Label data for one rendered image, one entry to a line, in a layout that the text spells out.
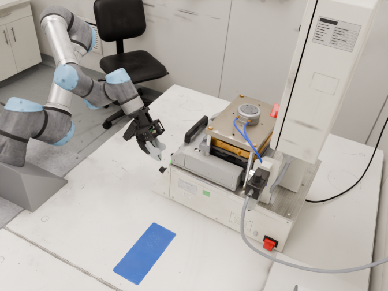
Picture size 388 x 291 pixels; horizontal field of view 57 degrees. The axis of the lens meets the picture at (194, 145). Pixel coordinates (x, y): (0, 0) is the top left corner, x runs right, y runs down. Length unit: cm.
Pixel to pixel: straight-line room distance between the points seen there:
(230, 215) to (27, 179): 70
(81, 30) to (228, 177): 86
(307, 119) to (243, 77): 197
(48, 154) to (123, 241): 57
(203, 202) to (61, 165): 63
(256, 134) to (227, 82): 184
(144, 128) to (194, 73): 185
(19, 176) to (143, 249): 47
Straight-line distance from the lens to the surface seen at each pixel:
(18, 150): 140
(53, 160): 161
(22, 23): 373
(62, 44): 137
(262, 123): 121
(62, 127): 147
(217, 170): 117
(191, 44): 298
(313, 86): 91
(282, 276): 120
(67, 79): 122
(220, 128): 115
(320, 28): 86
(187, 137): 128
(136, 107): 126
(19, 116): 138
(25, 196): 137
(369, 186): 170
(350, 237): 145
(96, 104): 133
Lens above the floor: 177
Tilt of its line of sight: 38 degrees down
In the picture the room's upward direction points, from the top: 5 degrees clockwise
